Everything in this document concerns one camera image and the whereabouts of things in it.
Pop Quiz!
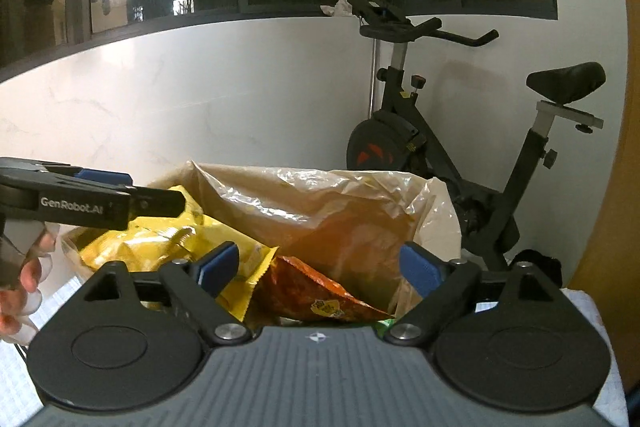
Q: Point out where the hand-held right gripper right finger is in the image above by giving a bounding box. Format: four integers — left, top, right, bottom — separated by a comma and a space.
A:
385, 241, 558, 348

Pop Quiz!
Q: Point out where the black exercise bike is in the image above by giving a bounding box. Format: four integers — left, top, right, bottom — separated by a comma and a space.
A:
345, 0, 608, 278

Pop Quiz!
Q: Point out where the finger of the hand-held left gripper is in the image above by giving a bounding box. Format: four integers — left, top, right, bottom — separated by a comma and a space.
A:
42, 162, 135, 188
125, 186, 188, 223

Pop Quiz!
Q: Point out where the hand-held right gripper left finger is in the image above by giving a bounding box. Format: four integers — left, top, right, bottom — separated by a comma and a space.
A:
82, 241, 253, 347

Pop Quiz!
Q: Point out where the person's left hand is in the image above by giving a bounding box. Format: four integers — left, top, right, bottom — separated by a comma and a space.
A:
0, 227, 63, 345

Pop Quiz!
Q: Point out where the crumpled white cloth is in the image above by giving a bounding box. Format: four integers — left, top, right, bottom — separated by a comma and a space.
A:
320, 0, 356, 18

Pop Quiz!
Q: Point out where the metal pole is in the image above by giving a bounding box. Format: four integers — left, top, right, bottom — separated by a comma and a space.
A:
369, 0, 384, 118

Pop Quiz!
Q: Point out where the white towel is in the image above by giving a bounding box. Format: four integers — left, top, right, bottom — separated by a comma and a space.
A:
475, 287, 628, 427

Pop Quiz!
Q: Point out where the dark cloth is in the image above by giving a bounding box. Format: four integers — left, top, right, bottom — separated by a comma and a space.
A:
510, 249, 563, 289

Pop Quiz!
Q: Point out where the brown cardboard box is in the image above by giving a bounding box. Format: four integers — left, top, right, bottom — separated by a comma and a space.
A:
62, 159, 463, 328

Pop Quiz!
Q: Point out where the yellow chip bag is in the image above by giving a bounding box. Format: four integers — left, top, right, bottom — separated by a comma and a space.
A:
80, 186, 280, 323

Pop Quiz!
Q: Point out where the orange-red chip bag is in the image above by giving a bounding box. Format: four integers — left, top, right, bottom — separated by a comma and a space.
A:
247, 254, 396, 323

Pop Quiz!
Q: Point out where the wooden door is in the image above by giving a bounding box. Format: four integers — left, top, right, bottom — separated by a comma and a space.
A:
570, 0, 640, 408

